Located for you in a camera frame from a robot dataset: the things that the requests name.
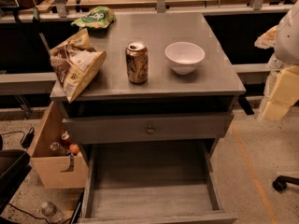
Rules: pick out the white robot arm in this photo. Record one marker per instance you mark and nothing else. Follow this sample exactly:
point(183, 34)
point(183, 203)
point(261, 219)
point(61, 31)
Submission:
point(284, 39)

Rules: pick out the black chair base leg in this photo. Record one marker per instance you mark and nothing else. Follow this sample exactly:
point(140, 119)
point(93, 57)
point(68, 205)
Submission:
point(281, 182)

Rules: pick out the orange fruit in box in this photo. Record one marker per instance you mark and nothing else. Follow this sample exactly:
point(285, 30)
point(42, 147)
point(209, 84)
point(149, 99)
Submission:
point(74, 149)

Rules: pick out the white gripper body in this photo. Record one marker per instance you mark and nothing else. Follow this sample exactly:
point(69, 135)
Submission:
point(288, 39)

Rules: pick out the brown chip bag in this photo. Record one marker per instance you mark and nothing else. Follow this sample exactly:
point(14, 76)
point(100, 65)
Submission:
point(75, 63)

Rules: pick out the red can in box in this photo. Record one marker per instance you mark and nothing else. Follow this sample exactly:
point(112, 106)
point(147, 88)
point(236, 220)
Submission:
point(65, 138)

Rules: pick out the black power adapter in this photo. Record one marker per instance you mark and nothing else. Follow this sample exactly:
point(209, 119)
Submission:
point(28, 138)

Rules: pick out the grey cabinet with drawers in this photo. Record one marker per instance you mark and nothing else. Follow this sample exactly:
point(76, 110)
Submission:
point(149, 145)

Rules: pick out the white bowl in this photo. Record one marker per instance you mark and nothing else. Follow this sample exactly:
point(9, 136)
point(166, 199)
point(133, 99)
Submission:
point(184, 57)

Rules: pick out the bottle in box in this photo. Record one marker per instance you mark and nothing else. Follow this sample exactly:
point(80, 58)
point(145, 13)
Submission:
point(57, 149)

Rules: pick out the orange soda can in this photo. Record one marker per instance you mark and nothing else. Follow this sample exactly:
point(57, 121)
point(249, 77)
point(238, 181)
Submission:
point(137, 62)

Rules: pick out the cardboard box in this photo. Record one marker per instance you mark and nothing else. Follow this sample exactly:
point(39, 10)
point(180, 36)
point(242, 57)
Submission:
point(56, 166)

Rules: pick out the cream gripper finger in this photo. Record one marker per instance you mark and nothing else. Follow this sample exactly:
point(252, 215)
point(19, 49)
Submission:
point(274, 112)

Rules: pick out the green rice chip bag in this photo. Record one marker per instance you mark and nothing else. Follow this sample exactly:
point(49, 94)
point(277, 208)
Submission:
point(97, 18)

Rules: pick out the plastic water bottle on floor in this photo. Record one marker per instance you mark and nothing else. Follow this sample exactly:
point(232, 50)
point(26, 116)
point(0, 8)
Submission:
point(52, 213)

